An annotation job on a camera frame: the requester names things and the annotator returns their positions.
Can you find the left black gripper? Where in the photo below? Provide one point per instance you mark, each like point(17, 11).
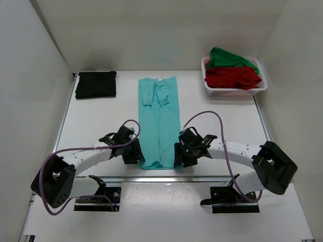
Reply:
point(137, 154)

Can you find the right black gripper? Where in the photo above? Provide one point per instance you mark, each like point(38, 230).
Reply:
point(179, 156)

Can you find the teal t shirt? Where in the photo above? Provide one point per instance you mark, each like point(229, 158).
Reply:
point(159, 119)

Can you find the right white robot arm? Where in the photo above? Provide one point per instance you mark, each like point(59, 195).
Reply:
point(272, 169)

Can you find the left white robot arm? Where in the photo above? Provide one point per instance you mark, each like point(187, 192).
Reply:
point(57, 182)

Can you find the white plastic basket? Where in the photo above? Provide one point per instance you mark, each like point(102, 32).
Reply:
point(262, 86)

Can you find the folded black t shirt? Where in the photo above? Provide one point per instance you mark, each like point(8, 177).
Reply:
point(96, 85)

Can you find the red t shirt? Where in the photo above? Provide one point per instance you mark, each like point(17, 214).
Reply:
point(244, 78)

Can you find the green t shirt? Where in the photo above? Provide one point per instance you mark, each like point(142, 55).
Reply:
point(223, 58)

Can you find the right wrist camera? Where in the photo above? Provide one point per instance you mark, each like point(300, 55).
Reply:
point(190, 137)

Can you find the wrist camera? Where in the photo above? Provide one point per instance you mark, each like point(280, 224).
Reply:
point(190, 137)
point(122, 136)

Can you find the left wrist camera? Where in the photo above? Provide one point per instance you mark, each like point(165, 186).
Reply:
point(122, 136)

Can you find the aluminium rail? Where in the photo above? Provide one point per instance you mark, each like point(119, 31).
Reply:
point(166, 179)

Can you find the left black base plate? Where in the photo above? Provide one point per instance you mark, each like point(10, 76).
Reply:
point(101, 204)

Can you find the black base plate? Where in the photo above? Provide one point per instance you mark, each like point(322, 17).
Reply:
point(226, 200)
point(101, 204)

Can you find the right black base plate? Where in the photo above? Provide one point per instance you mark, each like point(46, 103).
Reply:
point(226, 200)

